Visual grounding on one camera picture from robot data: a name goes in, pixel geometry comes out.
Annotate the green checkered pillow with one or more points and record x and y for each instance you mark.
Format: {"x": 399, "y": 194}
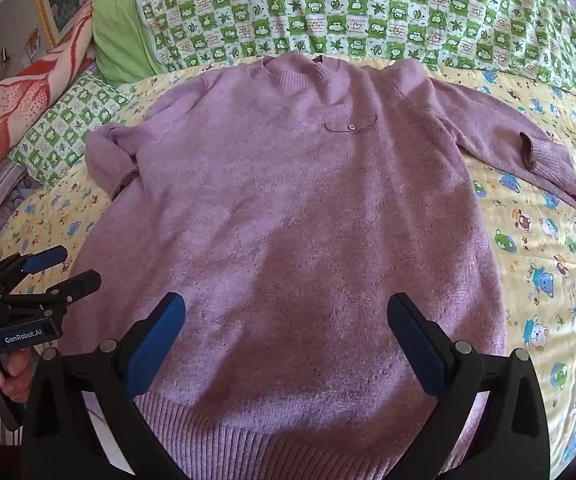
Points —
{"x": 63, "y": 125}

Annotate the green checkered quilt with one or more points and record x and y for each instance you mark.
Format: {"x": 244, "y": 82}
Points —
{"x": 368, "y": 5}

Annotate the red floral blanket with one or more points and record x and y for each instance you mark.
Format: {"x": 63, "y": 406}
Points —
{"x": 18, "y": 100}

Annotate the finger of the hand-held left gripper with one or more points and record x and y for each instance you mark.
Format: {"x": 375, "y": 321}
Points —
{"x": 43, "y": 259}
{"x": 75, "y": 285}

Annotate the person's left hand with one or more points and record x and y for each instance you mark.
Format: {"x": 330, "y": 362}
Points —
{"x": 10, "y": 365}

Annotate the yellow bear print bedsheet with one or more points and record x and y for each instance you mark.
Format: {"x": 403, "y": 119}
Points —
{"x": 543, "y": 260}

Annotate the plain green pillow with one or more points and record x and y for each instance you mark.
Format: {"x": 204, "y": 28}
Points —
{"x": 118, "y": 35}

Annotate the purple knit sweater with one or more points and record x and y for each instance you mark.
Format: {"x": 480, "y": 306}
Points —
{"x": 293, "y": 210}

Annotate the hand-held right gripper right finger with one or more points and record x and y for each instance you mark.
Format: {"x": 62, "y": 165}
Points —
{"x": 415, "y": 345}

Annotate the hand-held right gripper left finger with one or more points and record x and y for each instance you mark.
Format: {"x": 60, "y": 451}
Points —
{"x": 160, "y": 340}

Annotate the grey striped cloth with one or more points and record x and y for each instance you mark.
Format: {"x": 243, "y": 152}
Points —
{"x": 3, "y": 190}

